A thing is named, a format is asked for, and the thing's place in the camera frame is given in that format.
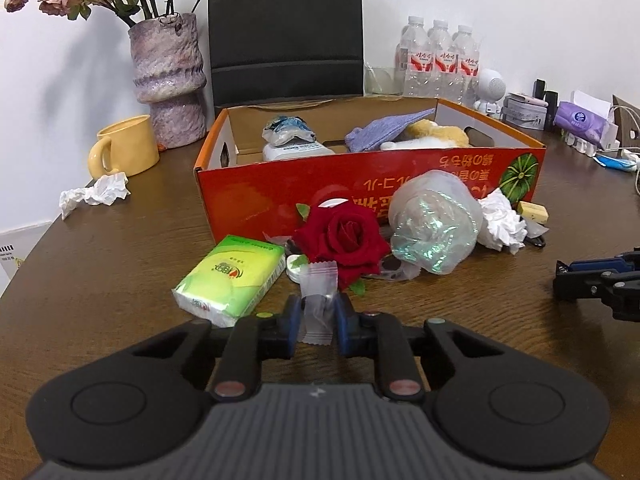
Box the blue white wrapped item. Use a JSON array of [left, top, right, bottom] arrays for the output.
[[262, 115, 318, 147]]

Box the white power strip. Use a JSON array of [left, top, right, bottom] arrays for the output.
[[561, 130, 621, 157]]

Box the orange cardboard box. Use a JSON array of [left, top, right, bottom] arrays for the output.
[[194, 96, 547, 245]]

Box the dark candy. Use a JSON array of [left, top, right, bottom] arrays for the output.
[[377, 255, 423, 283]]

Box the black paper bag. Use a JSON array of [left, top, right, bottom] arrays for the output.
[[207, 0, 364, 108]]

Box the small yellow box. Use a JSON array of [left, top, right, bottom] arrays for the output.
[[517, 201, 550, 224]]

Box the green tissue pack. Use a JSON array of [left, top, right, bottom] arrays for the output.
[[171, 235, 287, 328]]

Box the clear plastic bag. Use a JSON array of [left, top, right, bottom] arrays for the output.
[[389, 170, 485, 276]]

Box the purple tissue pack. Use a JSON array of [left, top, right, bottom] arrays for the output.
[[555, 101, 613, 143]]

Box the blue white packet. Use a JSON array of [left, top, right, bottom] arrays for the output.
[[595, 154, 640, 173]]

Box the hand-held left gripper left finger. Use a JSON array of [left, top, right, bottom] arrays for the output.
[[129, 294, 304, 403]]

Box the white wipes pack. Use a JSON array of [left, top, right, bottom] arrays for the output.
[[262, 141, 337, 162]]

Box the white tissue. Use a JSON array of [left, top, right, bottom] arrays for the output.
[[59, 172, 132, 220], [477, 187, 528, 255]]

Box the white robot speaker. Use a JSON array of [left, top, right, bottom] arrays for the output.
[[472, 67, 508, 120]]

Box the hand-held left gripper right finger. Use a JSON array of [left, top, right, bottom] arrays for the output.
[[335, 292, 508, 403]]

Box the clear water bottle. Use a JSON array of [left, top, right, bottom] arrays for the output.
[[454, 25, 482, 108], [427, 19, 461, 101], [395, 15, 433, 98]]

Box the clear candy wrapper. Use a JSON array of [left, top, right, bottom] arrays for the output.
[[298, 261, 340, 346]]

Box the clear glass cup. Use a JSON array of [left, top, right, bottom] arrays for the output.
[[363, 62, 403, 97]]

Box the yellow mug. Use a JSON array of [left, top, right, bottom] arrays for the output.
[[88, 114, 161, 180]]

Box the brown cardboard piece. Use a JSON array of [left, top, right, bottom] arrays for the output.
[[612, 95, 640, 150]]

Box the purple ceramic vase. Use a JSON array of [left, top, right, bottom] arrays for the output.
[[127, 12, 208, 150]]

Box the red artificial rose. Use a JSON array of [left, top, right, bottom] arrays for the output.
[[292, 202, 392, 297]]

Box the purple knit cloth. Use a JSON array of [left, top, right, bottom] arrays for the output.
[[345, 108, 436, 152]]

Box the white printed box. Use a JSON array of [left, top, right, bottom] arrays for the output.
[[501, 92, 549, 130]]

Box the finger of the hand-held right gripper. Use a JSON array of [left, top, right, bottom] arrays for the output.
[[552, 269, 640, 322], [555, 247, 640, 275]]

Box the yellow white plush toy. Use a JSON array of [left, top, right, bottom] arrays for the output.
[[380, 119, 471, 152]]

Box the white carton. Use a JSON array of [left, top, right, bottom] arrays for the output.
[[0, 220, 53, 296]]

